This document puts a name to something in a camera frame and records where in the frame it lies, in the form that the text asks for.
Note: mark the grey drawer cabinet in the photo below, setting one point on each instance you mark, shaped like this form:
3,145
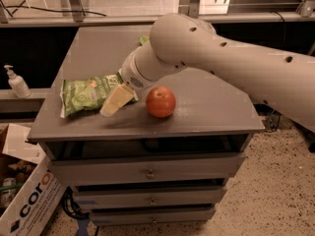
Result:
104,160

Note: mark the grey metal rail frame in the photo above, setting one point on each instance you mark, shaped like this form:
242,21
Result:
35,13

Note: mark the green jalapeno chip bag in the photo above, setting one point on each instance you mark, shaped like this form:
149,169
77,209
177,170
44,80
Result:
88,94

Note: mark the red apple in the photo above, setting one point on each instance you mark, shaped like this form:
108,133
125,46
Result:
160,102

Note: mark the brass top drawer knob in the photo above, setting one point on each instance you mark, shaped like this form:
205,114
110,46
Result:
150,174

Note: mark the white pump bottle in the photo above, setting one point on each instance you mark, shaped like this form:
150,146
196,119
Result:
17,83

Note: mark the white cardboard box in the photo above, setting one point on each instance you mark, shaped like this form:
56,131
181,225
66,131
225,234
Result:
35,192

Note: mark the green rice chip bag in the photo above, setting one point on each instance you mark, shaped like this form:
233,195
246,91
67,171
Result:
144,39

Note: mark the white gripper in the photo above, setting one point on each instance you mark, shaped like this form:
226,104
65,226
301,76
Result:
130,77

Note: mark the brass middle drawer knob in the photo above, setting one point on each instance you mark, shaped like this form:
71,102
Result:
153,201

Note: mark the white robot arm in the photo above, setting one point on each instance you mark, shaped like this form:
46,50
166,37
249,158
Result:
283,80

